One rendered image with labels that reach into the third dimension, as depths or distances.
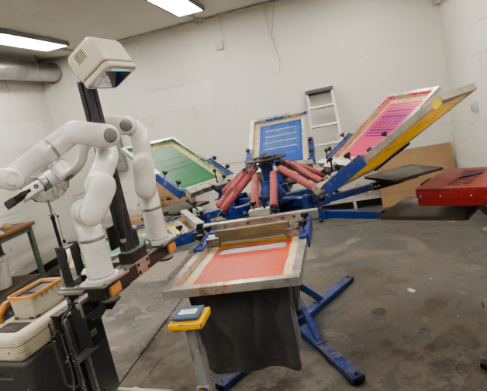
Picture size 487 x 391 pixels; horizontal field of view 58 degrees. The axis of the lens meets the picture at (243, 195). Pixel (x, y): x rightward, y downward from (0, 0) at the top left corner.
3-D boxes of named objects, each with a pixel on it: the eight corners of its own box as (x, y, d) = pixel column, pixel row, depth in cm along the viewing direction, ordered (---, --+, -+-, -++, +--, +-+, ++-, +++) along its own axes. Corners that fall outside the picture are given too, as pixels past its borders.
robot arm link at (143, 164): (148, 115, 209) (148, 113, 190) (157, 192, 215) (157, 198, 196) (117, 117, 206) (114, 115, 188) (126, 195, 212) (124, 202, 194)
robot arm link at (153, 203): (161, 205, 215) (153, 172, 212) (161, 209, 202) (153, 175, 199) (141, 209, 213) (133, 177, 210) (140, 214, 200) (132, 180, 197)
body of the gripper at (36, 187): (49, 188, 196) (26, 202, 191) (47, 191, 205) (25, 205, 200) (38, 174, 195) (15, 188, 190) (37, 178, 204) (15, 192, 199)
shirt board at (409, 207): (489, 209, 243) (488, 195, 241) (468, 233, 214) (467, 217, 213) (292, 209, 333) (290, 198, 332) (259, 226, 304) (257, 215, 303)
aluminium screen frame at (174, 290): (301, 285, 172) (299, 276, 172) (164, 299, 186) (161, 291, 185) (310, 227, 248) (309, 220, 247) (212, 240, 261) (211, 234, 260)
